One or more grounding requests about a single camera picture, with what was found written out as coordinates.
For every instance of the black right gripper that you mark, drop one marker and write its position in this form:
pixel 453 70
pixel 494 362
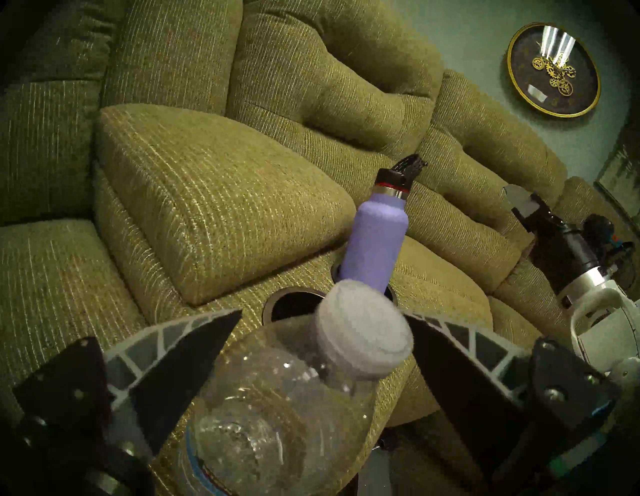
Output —
pixel 562 255

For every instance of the olive green fabric sofa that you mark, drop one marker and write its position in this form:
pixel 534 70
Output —
pixel 210 190

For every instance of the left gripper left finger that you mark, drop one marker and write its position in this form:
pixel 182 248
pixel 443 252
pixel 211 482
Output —
pixel 175 365

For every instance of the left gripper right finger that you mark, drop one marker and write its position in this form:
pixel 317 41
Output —
pixel 460 380

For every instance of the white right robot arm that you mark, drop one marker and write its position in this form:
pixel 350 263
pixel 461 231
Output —
pixel 605 320

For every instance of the framed wall picture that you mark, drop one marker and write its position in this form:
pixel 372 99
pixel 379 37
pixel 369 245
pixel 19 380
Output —
pixel 622 175

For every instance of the round gold-rimmed wall clock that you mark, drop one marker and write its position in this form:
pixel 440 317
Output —
pixel 552 70

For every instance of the purple bottle with black cap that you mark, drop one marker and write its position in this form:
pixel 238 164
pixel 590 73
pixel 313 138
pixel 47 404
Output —
pixel 375 240

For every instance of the clear plastic water bottle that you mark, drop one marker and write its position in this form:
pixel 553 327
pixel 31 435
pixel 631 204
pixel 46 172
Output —
pixel 280 400

